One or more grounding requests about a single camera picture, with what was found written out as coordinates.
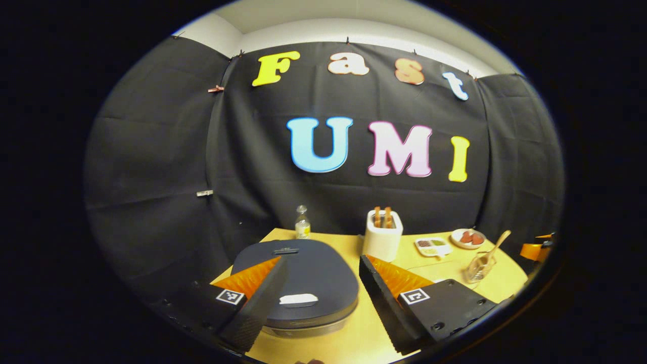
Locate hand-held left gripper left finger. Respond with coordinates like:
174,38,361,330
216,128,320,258
152,256,288,353

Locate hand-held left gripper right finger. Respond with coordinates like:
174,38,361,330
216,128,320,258
358,254,498,354

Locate wooden spoon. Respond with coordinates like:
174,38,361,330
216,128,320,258
478,230,512,266

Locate metal wire chopstick holder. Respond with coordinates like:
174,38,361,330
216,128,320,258
465,251,497,284

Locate dark grey rice cooker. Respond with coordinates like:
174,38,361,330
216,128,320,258
231,239,360,338

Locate white toaster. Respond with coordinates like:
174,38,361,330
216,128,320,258
362,209,404,262

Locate white round plate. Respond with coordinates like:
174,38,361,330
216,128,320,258
450,228,487,250

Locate white divided bean dish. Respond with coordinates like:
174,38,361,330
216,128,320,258
414,237,452,259

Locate small clear glass bottle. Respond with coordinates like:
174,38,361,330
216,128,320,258
295,205,311,240

